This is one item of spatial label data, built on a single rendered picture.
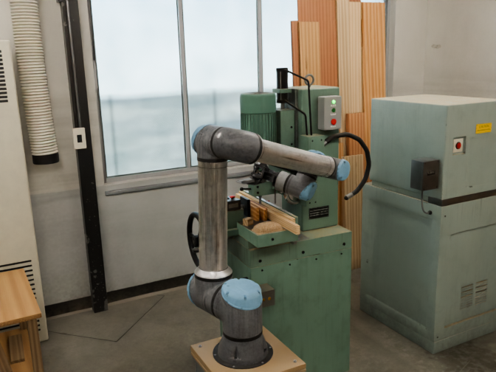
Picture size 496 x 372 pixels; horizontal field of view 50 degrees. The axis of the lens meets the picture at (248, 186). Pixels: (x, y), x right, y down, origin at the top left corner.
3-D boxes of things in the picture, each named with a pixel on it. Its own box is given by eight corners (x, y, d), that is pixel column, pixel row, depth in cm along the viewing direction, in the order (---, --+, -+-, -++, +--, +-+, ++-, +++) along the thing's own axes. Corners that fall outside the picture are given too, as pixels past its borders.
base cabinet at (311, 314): (220, 357, 308) (215, 240, 291) (306, 333, 331) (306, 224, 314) (253, 401, 268) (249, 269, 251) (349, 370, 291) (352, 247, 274)
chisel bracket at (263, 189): (248, 196, 272) (247, 180, 270) (272, 193, 278) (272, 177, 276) (254, 200, 265) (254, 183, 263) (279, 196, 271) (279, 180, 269)
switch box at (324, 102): (317, 129, 264) (317, 96, 260) (334, 127, 268) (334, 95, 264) (324, 130, 259) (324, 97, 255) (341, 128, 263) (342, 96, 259)
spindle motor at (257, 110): (235, 155, 270) (233, 93, 263) (266, 151, 277) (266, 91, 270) (250, 161, 255) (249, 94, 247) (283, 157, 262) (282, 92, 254)
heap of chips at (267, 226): (249, 229, 248) (249, 221, 247) (276, 224, 254) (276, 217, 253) (257, 235, 240) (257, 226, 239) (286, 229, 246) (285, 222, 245)
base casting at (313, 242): (215, 240, 291) (215, 224, 288) (307, 224, 314) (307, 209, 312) (250, 269, 251) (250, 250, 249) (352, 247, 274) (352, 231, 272)
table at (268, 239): (193, 217, 290) (193, 206, 289) (244, 209, 302) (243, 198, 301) (238, 252, 237) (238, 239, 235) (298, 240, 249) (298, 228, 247)
